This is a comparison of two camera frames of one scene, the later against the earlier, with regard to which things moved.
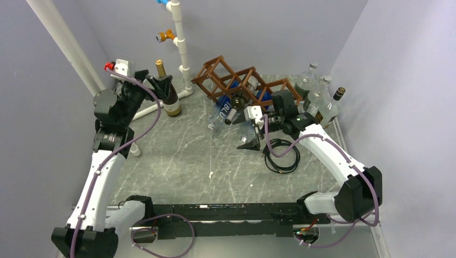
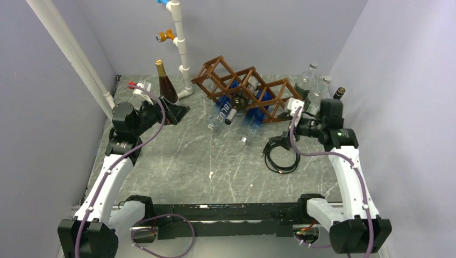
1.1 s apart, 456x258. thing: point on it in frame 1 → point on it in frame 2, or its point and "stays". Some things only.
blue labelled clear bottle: (216, 116) stays
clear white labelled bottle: (313, 102) stays
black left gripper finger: (161, 86) → (173, 113)
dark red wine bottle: (172, 105) stays
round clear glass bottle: (306, 81) stays
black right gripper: (253, 145) → (284, 140)
